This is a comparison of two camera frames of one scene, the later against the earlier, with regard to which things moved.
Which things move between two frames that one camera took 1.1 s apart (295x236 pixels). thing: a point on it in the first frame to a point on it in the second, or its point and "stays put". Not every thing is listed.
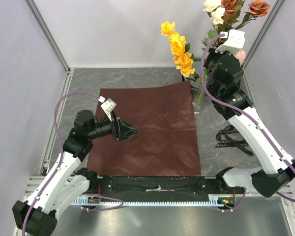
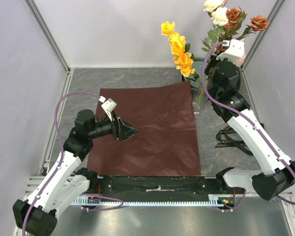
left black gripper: x=121 y=131 stays put
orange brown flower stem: x=231 y=9 to x=235 y=16
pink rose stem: x=241 y=55 stays put
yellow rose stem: x=183 y=60 stays put
